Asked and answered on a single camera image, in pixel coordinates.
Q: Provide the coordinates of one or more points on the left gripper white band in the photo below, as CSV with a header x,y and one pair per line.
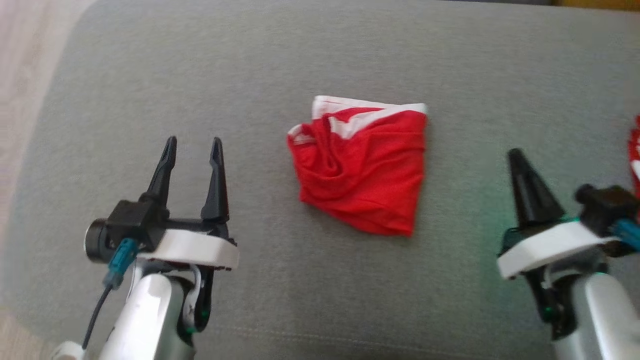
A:
x,y
195,247

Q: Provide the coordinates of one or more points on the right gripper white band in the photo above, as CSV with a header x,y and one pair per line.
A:
x,y
545,247

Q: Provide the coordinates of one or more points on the red jersey with white trim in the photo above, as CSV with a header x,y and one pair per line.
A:
x,y
636,160

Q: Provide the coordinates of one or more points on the red shorts with white stripe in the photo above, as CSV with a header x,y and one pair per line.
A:
x,y
365,175

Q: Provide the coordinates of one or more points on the large grey sofa seat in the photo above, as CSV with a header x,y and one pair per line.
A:
x,y
320,300

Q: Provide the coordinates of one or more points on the large yellow sofa back cushion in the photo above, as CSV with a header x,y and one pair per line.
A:
x,y
600,4

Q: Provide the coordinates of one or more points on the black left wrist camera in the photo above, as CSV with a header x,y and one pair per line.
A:
x,y
130,220

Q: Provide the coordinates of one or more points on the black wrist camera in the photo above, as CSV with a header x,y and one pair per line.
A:
x,y
130,220
605,205

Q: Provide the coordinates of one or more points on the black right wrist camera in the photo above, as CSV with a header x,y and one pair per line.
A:
x,y
605,205

